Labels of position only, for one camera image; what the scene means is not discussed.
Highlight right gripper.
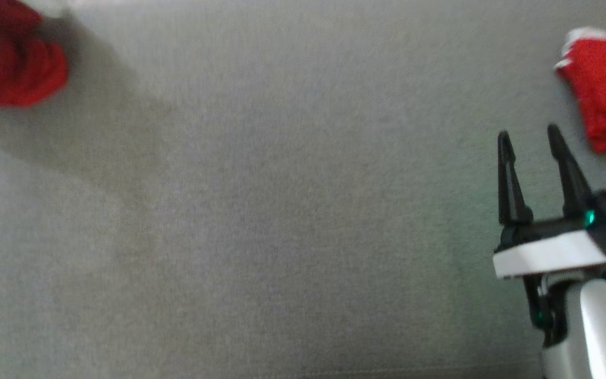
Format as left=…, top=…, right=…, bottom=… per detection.
left=492, top=124, right=606, bottom=348

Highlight red mesh jersey white sleeves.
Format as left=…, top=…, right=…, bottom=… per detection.
left=0, top=0, right=69, bottom=108

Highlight large grey sofa seat cushion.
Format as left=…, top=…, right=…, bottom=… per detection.
left=0, top=0, right=606, bottom=379

